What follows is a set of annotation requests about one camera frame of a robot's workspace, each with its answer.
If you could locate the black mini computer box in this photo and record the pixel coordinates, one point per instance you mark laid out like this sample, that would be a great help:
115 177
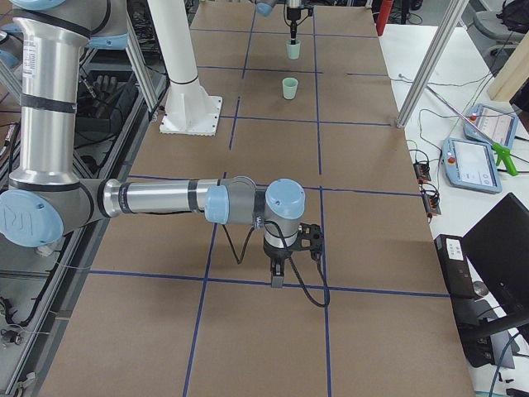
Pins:
454 266

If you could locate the aluminium frame post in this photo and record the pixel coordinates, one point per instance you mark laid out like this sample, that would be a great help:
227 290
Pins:
435 50

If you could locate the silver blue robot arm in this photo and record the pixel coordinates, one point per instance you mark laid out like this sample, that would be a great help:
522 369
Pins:
46 200
265 7

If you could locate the mint green cup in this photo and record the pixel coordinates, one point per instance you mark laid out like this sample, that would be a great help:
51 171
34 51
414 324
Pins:
289 88
293 49

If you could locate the black computer monitor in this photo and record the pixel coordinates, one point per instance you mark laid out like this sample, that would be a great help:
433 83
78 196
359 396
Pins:
497 247

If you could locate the red cylinder tube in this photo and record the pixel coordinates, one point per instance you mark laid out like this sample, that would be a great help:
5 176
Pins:
383 16

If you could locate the green handled reacher tool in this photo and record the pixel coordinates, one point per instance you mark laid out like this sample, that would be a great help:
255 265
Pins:
503 153

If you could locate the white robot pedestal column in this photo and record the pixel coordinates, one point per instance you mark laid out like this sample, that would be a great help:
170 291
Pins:
188 109

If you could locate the orange black electronics board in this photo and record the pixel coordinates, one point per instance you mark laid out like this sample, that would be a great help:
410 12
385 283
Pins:
422 172

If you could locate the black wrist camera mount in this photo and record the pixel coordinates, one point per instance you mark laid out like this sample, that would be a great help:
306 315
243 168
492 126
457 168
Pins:
310 238

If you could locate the near blue teach pendant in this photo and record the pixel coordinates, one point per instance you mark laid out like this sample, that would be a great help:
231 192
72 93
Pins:
469 165

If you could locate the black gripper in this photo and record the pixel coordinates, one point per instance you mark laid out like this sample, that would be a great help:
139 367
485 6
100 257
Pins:
293 15
276 254

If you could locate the long crosswise blue tape line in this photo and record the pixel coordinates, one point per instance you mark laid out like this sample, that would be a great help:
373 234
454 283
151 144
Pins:
261 283

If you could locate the blue teach pendant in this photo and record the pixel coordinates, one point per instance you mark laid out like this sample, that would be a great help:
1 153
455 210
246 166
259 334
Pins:
469 165
497 124

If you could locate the far blue teach pendant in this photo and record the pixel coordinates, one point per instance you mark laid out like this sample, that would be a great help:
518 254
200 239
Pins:
497 124

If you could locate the lengthwise blue tape line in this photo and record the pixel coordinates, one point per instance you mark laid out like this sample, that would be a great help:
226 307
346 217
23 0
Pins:
321 198

